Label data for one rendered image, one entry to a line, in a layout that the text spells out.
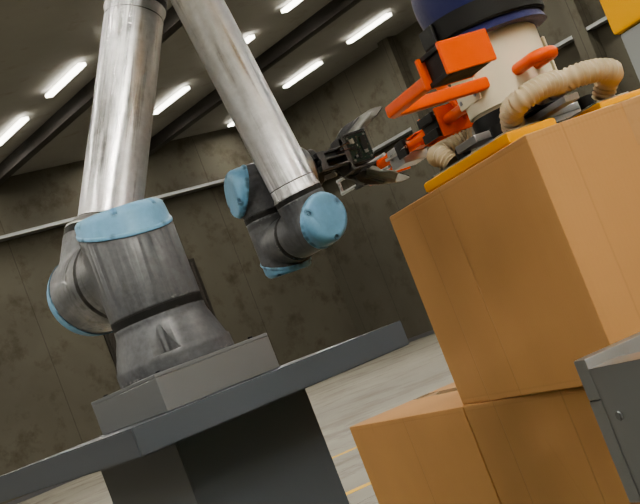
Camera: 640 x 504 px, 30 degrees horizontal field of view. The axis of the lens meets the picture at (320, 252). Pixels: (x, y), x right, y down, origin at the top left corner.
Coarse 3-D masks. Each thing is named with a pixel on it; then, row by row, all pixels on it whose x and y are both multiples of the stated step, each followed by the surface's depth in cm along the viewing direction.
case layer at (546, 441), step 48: (384, 432) 270; (432, 432) 248; (480, 432) 230; (528, 432) 214; (576, 432) 200; (384, 480) 278; (432, 480) 255; (480, 480) 236; (528, 480) 219; (576, 480) 205
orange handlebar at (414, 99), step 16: (544, 48) 200; (528, 64) 202; (544, 64) 206; (480, 80) 207; (400, 96) 195; (416, 96) 190; (432, 96) 204; (448, 96) 205; (464, 96) 207; (400, 112) 198; (448, 112) 231; (464, 112) 226; (416, 144) 247; (384, 160) 262
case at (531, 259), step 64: (576, 128) 184; (448, 192) 210; (512, 192) 190; (576, 192) 182; (448, 256) 219; (512, 256) 197; (576, 256) 180; (448, 320) 228; (512, 320) 204; (576, 320) 185; (512, 384) 212; (576, 384) 192
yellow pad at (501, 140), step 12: (552, 120) 196; (492, 132) 204; (504, 132) 196; (516, 132) 194; (528, 132) 195; (492, 144) 198; (504, 144) 195; (456, 156) 217; (468, 156) 206; (480, 156) 203; (456, 168) 211; (468, 168) 208; (432, 180) 221; (444, 180) 217
